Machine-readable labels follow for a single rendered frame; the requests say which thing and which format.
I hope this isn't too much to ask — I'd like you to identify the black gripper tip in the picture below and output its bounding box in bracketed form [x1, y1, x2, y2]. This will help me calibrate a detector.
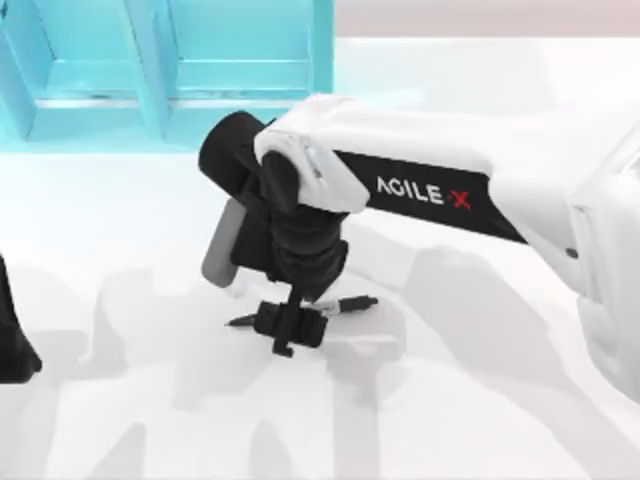
[0, 254, 44, 387]

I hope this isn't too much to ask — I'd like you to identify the black pen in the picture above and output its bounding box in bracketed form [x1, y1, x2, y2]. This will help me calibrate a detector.
[224, 294, 378, 329]

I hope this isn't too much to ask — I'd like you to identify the light blue rack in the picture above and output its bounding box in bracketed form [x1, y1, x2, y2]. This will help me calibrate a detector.
[0, 0, 338, 154]

